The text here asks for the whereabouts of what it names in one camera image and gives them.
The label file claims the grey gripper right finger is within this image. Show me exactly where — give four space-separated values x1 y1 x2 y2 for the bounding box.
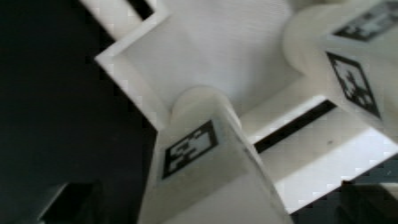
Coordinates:
292 181 398 224

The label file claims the white U-shaped fence frame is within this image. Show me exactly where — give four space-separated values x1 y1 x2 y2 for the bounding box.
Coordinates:
254 99 398 213

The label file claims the white chair seat part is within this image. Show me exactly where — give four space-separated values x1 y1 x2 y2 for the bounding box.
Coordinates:
80 0 333 140

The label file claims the white chair leg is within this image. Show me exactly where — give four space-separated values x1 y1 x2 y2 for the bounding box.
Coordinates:
283 0 398 142
137 86 293 224

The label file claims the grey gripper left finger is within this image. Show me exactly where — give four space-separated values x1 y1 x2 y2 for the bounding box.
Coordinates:
38 182 103 224

